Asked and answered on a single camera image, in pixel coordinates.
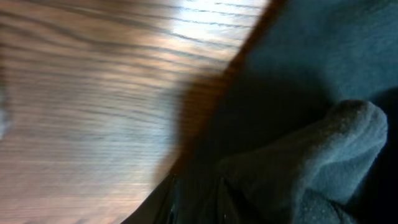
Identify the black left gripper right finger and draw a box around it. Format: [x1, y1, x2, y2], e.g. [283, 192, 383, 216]
[216, 178, 248, 224]

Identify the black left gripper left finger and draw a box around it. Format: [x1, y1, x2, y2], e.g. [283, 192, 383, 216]
[121, 175, 179, 224]

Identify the black Nike t-shirt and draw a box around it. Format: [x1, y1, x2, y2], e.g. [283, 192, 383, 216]
[175, 0, 397, 223]

